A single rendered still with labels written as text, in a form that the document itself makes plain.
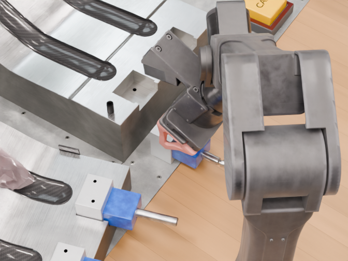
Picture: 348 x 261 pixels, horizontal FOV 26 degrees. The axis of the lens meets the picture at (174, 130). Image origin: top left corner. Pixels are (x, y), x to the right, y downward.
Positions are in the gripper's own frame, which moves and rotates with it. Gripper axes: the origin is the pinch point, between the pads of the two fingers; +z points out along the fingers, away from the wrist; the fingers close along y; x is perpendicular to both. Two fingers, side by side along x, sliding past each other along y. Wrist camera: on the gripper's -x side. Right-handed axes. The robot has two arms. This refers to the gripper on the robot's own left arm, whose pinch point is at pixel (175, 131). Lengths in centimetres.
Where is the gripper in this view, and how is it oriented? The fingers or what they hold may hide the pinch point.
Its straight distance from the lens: 109.1
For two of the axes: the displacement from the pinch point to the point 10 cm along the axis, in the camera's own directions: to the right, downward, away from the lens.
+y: -5.3, 6.7, -5.2
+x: 7.4, 6.7, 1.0
